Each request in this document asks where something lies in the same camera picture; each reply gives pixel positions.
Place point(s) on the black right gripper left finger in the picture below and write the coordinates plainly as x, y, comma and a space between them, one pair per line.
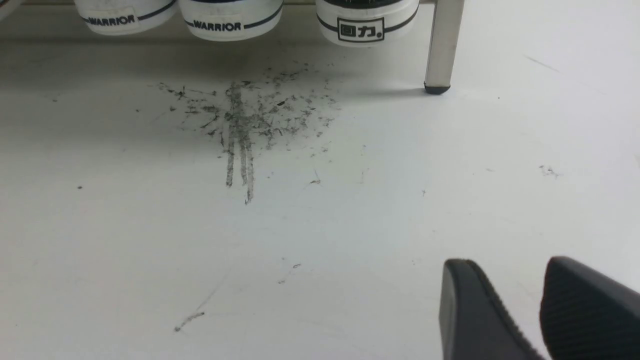
474, 323

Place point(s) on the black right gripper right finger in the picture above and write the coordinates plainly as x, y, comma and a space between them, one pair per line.
586, 315

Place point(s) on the navy slip-on shoe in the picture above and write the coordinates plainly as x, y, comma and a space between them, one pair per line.
125, 17
223, 21

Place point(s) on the black canvas sneaker right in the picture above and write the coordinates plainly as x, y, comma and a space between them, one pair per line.
365, 23

